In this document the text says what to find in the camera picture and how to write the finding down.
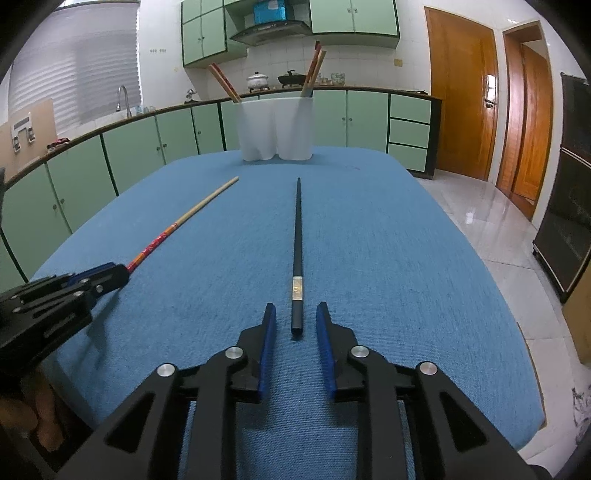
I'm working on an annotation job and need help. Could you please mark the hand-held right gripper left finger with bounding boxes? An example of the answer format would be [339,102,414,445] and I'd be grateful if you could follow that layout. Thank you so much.
[55,302,278,480]

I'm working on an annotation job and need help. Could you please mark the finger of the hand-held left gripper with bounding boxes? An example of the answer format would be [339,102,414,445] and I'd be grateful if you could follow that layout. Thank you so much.
[0,263,118,301]
[0,266,129,326]

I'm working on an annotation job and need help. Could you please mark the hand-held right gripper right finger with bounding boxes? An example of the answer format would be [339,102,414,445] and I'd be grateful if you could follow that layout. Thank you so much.
[315,301,552,480]

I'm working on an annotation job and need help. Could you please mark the black chopstick with gold band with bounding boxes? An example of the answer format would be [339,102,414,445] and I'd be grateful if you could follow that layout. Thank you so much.
[290,176,305,337]

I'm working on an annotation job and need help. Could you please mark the white utensil holder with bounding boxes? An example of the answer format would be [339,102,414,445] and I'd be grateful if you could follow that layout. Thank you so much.
[236,96,315,162]

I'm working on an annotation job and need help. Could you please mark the plain wooden chopstick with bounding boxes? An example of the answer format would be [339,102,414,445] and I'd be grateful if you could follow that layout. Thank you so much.
[207,65,239,104]

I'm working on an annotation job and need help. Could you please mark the person's left hand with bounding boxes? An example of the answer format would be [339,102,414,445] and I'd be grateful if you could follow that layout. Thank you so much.
[0,381,64,455]

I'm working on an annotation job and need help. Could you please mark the blue tablecloth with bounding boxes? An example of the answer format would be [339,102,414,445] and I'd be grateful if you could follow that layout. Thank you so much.
[30,147,546,480]

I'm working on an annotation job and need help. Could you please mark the green lower kitchen cabinets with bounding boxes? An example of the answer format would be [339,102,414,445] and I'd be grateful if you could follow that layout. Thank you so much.
[0,89,437,296]

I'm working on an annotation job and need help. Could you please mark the cardboard box with labels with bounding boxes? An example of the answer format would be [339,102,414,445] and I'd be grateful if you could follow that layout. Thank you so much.
[0,98,59,184]

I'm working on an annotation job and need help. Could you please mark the white window blinds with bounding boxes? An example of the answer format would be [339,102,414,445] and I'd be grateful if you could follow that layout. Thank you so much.
[9,0,142,131]

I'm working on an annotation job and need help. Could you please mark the plain cardboard box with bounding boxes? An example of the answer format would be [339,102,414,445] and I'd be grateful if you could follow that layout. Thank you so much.
[561,277,591,366]

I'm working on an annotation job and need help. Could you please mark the grey floor rag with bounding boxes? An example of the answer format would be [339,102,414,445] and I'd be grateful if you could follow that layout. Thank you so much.
[570,385,588,445]

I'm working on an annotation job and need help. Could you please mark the black wok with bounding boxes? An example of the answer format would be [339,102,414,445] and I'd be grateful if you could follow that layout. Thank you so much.
[277,69,308,88]

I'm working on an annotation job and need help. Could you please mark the closed wooden door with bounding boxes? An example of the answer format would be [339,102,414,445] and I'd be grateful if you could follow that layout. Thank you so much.
[424,7,499,182]

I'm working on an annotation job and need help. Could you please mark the black glass-front cabinet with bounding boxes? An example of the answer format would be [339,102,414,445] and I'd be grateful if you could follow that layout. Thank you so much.
[532,73,591,304]

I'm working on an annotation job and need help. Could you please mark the black range hood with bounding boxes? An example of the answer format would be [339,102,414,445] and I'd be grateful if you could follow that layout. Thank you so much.
[229,21,313,46]

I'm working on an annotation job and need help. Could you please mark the open wooden door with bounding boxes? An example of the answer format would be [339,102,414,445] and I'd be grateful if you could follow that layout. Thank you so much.
[496,21,555,220]

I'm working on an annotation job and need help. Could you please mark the green narrow wall cabinet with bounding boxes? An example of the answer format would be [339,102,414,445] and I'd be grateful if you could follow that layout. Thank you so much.
[181,0,250,69]

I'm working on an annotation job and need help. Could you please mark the green wide wall cabinet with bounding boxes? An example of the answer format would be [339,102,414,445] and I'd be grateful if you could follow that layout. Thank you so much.
[308,0,400,49]

